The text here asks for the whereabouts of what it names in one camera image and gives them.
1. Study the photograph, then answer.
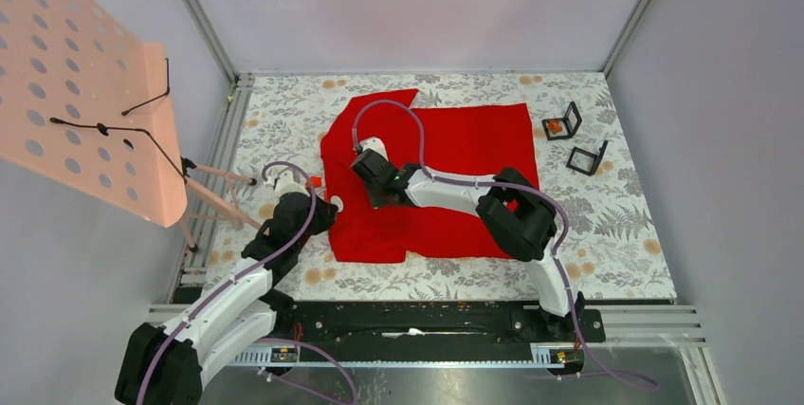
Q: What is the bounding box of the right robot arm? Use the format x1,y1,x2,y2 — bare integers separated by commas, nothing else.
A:
351,146,585,341

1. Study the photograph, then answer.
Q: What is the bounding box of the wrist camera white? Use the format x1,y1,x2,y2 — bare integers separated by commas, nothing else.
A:
265,168,309,197
358,137,388,160

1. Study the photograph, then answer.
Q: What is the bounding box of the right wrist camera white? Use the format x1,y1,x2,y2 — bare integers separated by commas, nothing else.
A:
358,137,388,160

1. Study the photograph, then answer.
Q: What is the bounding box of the purple cable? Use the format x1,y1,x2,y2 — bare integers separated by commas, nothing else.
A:
351,99,661,393
135,161,360,405

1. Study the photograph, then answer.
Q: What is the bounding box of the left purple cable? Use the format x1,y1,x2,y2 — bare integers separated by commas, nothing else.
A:
135,161,360,405

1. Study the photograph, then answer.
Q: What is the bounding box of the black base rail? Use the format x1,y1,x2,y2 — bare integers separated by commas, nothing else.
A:
269,301,606,363

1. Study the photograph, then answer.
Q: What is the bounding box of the black display box with orange brooch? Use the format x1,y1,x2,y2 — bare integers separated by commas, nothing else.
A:
541,101,582,141

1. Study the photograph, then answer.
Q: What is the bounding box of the round orange white brooch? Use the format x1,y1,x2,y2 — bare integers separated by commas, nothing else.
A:
330,195,344,212

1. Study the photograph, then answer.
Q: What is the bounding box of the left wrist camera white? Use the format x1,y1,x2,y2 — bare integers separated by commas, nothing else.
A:
265,168,309,197

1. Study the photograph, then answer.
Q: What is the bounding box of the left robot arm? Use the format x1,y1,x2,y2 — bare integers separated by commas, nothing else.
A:
114,191,340,404

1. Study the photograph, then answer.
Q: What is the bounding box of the pink perforated music stand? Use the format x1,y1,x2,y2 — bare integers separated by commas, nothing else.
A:
1,0,251,228

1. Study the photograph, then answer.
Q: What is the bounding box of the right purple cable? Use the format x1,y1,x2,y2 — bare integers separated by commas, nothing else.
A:
351,99,661,393

